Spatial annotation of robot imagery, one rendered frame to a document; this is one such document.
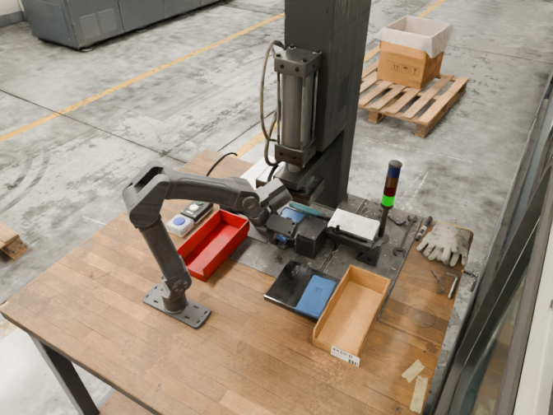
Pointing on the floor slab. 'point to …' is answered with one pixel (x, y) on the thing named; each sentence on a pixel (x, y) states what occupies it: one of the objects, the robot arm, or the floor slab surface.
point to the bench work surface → (221, 331)
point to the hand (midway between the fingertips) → (272, 234)
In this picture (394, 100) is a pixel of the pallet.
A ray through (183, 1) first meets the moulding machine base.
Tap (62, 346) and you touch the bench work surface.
